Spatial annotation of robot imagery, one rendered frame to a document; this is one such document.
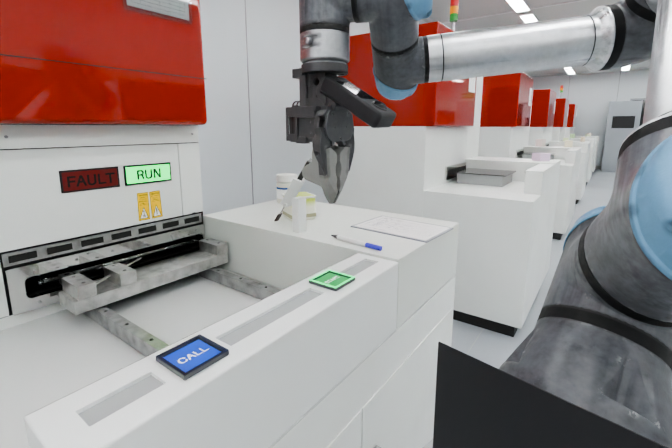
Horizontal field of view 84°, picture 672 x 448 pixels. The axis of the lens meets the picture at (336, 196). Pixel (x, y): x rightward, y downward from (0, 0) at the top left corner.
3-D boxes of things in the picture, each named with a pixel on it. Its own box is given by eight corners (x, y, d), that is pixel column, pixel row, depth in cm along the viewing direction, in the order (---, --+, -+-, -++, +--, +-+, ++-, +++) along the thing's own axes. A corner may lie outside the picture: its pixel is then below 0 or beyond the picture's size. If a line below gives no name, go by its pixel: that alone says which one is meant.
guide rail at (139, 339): (78, 310, 82) (76, 297, 81) (88, 306, 84) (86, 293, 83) (222, 410, 53) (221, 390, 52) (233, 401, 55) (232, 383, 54)
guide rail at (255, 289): (189, 272, 103) (188, 261, 103) (195, 270, 105) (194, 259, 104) (335, 328, 74) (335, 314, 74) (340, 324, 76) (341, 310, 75)
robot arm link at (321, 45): (359, 36, 57) (326, 25, 51) (358, 68, 58) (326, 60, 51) (320, 43, 62) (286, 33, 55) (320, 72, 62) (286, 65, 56)
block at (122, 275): (104, 278, 84) (102, 265, 84) (120, 273, 87) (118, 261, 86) (121, 287, 80) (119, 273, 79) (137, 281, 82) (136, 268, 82)
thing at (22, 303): (10, 313, 75) (3, 268, 73) (202, 254, 110) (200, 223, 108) (13, 316, 74) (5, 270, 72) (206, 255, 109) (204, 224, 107)
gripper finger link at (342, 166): (321, 197, 65) (320, 143, 64) (349, 201, 62) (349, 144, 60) (309, 200, 63) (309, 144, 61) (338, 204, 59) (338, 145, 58)
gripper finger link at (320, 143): (330, 173, 60) (329, 117, 58) (339, 173, 59) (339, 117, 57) (311, 176, 56) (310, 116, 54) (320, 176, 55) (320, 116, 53)
